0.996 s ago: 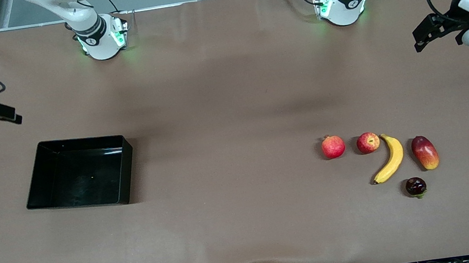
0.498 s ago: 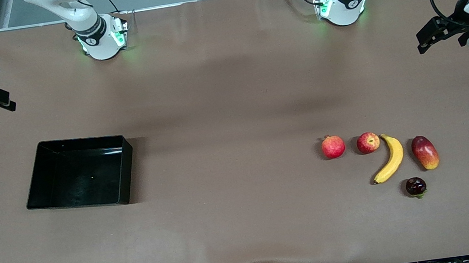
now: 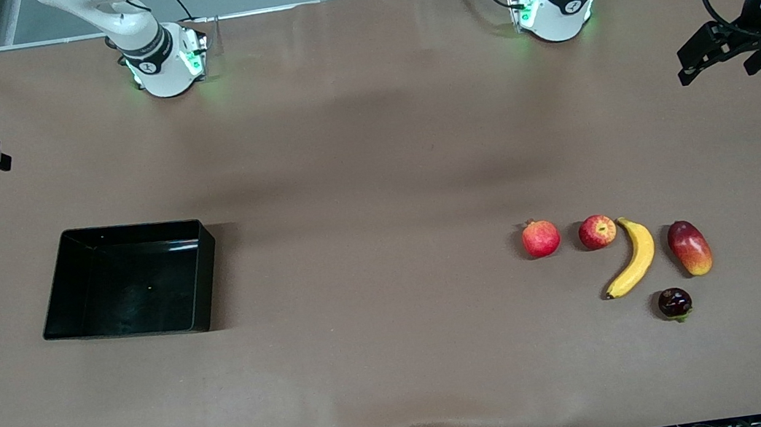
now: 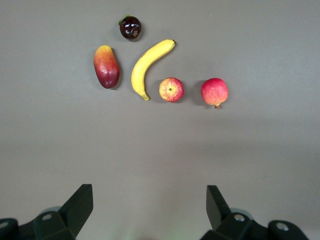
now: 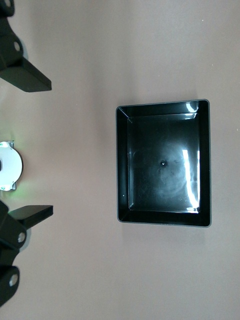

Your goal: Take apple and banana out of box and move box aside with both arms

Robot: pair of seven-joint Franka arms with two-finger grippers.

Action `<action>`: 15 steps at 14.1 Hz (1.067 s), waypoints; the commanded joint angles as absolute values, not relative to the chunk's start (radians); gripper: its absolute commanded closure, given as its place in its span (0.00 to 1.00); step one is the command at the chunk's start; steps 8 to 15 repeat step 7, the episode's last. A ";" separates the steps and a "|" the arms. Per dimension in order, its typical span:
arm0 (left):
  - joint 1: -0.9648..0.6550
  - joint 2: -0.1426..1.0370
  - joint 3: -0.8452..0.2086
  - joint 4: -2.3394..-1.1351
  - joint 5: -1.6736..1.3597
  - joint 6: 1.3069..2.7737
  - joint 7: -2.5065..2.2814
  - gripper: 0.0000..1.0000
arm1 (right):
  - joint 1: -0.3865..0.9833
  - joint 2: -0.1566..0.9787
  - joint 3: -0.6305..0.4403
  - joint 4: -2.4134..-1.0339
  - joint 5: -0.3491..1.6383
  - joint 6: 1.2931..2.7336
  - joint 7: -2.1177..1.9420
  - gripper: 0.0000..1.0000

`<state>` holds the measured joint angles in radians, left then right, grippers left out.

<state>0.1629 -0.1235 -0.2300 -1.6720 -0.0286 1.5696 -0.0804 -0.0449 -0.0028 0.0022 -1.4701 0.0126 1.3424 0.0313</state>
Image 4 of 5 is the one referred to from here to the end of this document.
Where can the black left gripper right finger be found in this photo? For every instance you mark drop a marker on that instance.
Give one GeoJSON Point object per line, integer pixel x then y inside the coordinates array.
{"type": "Point", "coordinates": [220, 215]}

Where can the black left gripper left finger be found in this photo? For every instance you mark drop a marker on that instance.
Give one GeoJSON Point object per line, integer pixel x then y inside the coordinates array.
{"type": "Point", "coordinates": [75, 212]}

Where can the red yellow striped apple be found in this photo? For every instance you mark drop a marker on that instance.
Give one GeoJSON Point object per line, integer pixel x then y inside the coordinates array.
{"type": "Point", "coordinates": [171, 90]}

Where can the yellow banana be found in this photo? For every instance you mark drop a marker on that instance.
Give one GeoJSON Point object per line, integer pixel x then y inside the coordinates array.
{"type": "Point", "coordinates": [142, 67]}

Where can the red pomegranate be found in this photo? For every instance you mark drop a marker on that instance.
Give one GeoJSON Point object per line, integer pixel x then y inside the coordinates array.
{"type": "Point", "coordinates": [214, 91]}

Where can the red orange mango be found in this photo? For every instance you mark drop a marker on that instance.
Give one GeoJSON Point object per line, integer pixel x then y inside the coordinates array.
{"type": "Point", "coordinates": [106, 67]}

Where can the dark purple mangosteen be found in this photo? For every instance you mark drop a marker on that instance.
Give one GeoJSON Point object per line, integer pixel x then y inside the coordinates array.
{"type": "Point", "coordinates": [130, 27]}

